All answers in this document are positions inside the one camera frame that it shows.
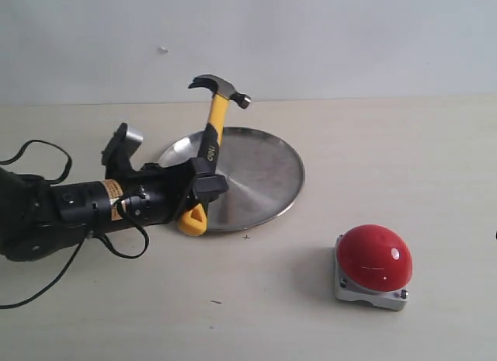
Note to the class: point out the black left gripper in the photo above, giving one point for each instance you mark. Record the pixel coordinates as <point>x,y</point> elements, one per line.
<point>159,195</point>

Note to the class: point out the yellow black claw hammer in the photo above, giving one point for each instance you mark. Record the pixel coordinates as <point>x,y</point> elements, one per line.
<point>194,222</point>

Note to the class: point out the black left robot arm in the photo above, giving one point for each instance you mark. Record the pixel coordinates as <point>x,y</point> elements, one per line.
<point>38,219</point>

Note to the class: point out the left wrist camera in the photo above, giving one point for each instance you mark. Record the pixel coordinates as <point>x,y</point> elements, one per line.
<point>117,153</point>

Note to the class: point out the red dome push button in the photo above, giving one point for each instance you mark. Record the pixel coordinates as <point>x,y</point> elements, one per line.
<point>373,265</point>

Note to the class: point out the round stainless steel plate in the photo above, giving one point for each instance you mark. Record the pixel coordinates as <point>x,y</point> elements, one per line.
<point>265,175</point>

